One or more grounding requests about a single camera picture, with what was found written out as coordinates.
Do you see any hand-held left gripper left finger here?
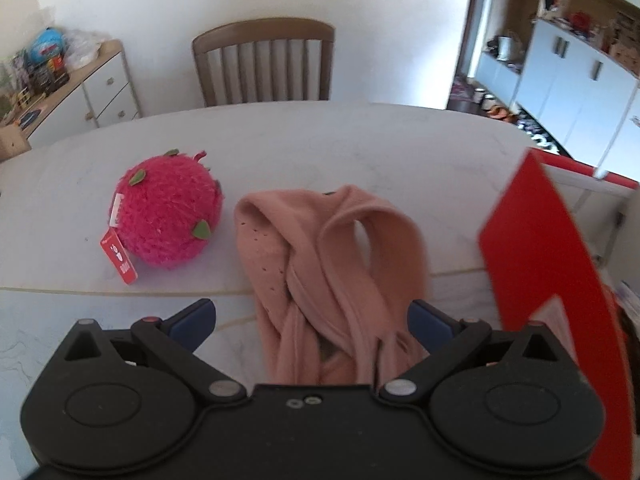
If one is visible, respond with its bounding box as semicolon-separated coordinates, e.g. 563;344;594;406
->
62;298;248;403

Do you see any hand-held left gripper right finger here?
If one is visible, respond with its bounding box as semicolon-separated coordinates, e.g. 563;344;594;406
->
377;298;581;403

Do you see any pink knit headband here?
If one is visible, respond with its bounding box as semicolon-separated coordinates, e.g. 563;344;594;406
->
234;185;431;386

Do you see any pink plush dragon fruit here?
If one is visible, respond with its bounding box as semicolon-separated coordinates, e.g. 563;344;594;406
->
97;149;224;286

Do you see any white cardboard box red trim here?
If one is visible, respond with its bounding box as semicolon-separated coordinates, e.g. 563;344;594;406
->
477;147;640;480

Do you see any row of shoes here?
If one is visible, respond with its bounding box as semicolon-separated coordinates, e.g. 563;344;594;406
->
480;95;566;156

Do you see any red patterned rug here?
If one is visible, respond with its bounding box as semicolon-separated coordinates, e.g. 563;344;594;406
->
447;77;481;106

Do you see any white sideboard wooden top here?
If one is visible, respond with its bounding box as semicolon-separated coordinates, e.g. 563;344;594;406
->
0;39;143;161

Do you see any tall white cabinet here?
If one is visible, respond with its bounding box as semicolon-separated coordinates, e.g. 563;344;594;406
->
475;17;640;181

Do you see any cluster of small toys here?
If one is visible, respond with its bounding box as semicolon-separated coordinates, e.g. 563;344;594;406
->
0;50;71;126

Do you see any clear plastic bag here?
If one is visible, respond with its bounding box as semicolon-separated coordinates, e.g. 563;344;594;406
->
65;27;108;71

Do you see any wooden slat-back dining chair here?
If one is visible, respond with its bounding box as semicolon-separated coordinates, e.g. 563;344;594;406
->
192;17;336;107

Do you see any group of shelf ornaments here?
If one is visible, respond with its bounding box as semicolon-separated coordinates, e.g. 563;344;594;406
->
597;10;640;78

